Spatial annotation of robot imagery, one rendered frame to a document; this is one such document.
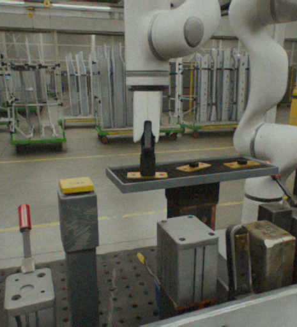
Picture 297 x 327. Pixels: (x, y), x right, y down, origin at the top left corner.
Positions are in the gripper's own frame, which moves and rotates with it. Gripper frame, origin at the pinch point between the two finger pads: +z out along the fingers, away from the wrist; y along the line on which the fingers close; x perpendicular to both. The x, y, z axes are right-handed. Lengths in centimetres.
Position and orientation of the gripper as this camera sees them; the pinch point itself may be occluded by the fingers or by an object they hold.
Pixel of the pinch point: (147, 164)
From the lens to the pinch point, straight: 68.3
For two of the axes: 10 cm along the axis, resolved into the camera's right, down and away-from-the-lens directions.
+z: 0.0, 9.6, 2.7
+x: 10.0, 0.0, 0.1
